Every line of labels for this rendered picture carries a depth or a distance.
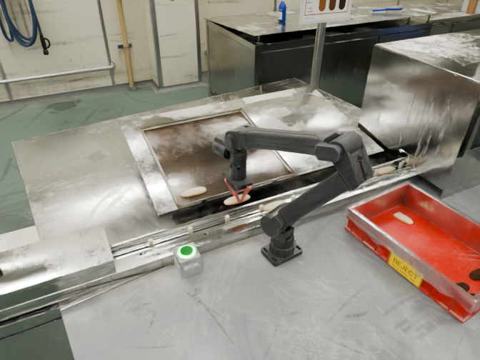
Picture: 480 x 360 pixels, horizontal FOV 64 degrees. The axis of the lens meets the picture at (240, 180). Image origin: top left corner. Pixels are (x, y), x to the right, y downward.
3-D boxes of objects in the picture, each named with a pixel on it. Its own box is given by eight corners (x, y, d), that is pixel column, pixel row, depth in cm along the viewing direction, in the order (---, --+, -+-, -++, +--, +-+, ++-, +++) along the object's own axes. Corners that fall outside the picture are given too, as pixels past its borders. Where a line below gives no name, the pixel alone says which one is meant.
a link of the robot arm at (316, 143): (340, 166, 91) (364, 150, 97) (338, 143, 88) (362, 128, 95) (222, 149, 121) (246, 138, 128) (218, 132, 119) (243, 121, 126)
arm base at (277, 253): (274, 267, 124) (303, 253, 129) (276, 249, 120) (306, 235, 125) (259, 251, 130) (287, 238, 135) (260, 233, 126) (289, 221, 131)
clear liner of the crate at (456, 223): (463, 328, 106) (476, 306, 100) (338, 227, 140) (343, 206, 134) (528, 279, 120) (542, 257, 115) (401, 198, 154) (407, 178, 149)
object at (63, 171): (111, 437, 156) (60, 310, 110) (54, 259, 237) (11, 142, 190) (402, 263, 236) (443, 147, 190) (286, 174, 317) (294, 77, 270)
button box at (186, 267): (181, 288, 121) (178, 263, 115) (173, 271, 127) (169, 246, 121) (205, 279, 124) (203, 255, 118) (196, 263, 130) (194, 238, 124)
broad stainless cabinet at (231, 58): (251, 154, 343) (255, 36, 285) (206, 110, 420) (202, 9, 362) (410, 115, 414) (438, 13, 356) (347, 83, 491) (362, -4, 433)
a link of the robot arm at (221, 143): (231, 138, 117) (251, 128, 122) (207, 125, 123) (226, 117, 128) (231, 171, 124) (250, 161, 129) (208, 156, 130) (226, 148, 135)
